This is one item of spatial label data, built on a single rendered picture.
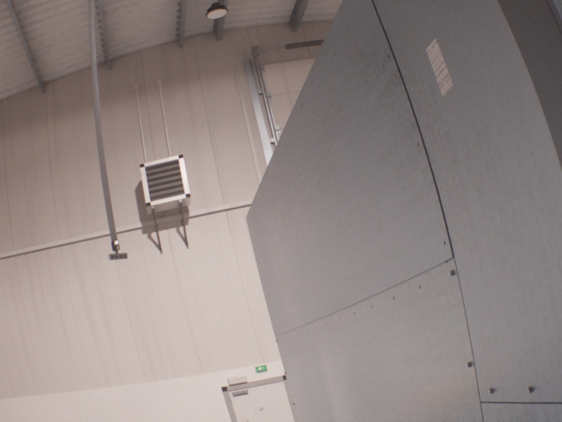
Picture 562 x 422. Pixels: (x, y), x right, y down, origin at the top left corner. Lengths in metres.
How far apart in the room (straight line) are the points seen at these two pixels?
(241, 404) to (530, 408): 10.44
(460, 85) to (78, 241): 10.82
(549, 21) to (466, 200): 0.34
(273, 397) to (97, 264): 3.58
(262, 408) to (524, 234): 10.55
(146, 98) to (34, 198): 2.75
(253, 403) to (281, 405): 0.45
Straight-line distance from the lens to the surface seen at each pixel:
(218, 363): 11.29
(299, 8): 12.22
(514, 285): 0.93
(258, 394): 11.31
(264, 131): 11.97
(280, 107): 12.11
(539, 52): 0.82
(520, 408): 0.98
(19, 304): 11.73
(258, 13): 12.31
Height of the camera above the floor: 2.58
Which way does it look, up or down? 10 degrees up
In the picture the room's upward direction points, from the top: 14 degrees counter-clockwise
